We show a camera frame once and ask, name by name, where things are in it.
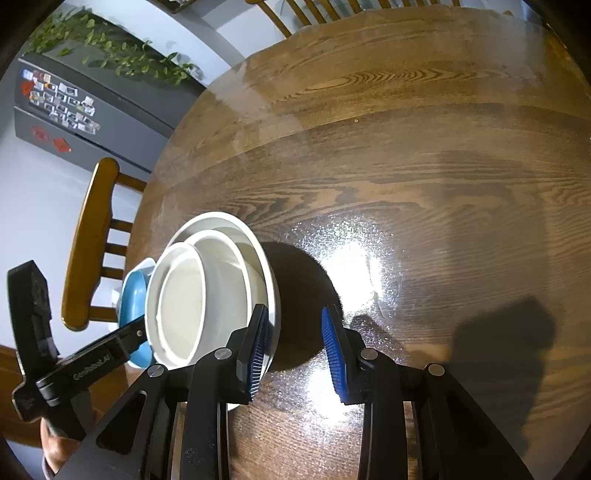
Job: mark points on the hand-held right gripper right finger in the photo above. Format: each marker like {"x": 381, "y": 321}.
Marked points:
{"x": 333, "y": 355}

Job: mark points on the large white bowl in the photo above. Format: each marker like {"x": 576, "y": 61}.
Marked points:
{"x": 265, "y": 272}

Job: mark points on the cluster of fridge photo magnets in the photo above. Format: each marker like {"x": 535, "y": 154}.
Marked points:
{"x": 60, "y": 104}

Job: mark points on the grey refrigerator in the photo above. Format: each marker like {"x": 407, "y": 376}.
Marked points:
{"x": 138, "y": 115}

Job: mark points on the red paper fridge sticker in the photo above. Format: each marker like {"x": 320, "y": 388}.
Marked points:
{"x": 40, "y": 134}
{"x": 61, "y": 145}

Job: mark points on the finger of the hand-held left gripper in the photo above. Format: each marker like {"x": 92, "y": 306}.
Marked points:
{"x": 134, "y": 334}

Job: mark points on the white square plate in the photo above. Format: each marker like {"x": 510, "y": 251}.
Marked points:
{"x": 138, "y": 269}

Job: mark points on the medium white bowl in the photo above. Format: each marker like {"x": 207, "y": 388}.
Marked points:
{"x": 226, "y": 286}

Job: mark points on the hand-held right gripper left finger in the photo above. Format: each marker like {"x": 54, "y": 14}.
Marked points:
{"x": 261, "y": 350}

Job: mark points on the wooden chair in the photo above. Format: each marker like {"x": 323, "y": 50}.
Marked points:
{"x": 415, "y": 2}
{"x": 85, "y": 240}
{"x": 302, "y": 11}

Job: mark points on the small white bowl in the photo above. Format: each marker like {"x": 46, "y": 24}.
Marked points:
{"x": 180, "y": 314}

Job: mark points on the hanging green vine plant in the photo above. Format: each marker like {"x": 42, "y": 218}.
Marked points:
{"x": 134, "y": 55}

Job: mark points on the blue square plate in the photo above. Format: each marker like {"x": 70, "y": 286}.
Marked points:
{"x": 134, "y": 300}

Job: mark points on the person's left hand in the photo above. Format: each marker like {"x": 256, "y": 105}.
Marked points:
{"x": 57, "y": 450}

